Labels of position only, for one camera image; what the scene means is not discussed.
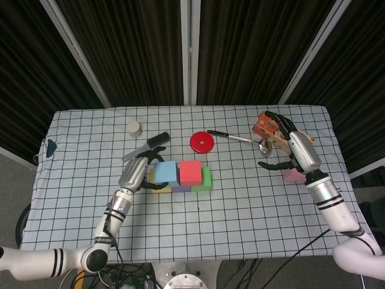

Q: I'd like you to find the white partition frame post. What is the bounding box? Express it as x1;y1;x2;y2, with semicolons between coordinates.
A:
278;0;353;105
180;0;202;105
38;0;112;108

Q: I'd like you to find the white floor cable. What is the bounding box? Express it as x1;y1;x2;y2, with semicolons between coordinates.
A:
59;267;112;289

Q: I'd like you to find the light blue checkered tablecloth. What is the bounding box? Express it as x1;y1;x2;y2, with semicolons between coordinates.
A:
17;104;374;263

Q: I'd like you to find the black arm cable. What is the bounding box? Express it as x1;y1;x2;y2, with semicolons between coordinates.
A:
272;228;380;264

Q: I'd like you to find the light blue foam cube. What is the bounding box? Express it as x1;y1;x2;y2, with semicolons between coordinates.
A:
153;160;179;188

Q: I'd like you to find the orange biscuit carton box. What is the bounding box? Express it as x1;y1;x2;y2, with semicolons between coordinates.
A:
251;110;315;154

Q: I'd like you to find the grey brush with black bristles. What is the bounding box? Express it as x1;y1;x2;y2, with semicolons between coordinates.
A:
121;131;171;163

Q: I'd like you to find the steel ladle with black handle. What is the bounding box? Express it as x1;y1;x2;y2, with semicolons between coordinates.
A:
206;129;273;157

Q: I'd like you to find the red round plastic lid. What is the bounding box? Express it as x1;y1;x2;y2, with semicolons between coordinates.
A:
189;131;215;154

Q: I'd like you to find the dark blue cloth clip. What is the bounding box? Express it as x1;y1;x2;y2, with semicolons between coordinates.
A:
45;139;58;158

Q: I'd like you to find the dark pleated partition panel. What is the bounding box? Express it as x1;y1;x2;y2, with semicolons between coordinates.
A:
197;0;336;105
288;0;385;174
55;0;185;108
0;0;105;165

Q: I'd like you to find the red foam cube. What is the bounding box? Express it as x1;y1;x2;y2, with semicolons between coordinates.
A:
179;160;203;186

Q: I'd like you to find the yellow foam cube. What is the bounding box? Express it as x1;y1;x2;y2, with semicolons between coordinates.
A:
149;170;172;193

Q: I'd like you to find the pink foam cube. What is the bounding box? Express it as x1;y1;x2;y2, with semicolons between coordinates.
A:
282;168;307;184

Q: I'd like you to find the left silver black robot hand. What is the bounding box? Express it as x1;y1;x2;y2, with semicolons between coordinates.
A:
118;146;169;193

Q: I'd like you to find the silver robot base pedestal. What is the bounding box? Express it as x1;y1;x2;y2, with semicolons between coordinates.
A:
150;261;223;289

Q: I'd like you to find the green foam cube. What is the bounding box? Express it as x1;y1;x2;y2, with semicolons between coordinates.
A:
191;166;213;193

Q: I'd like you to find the black floor cable bundle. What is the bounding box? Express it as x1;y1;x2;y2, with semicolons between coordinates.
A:
72;262;157;289

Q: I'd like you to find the small white round jar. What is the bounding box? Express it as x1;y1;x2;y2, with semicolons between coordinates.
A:
126;120;143;138

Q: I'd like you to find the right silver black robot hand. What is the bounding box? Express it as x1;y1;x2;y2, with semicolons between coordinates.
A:
257;110;322;175

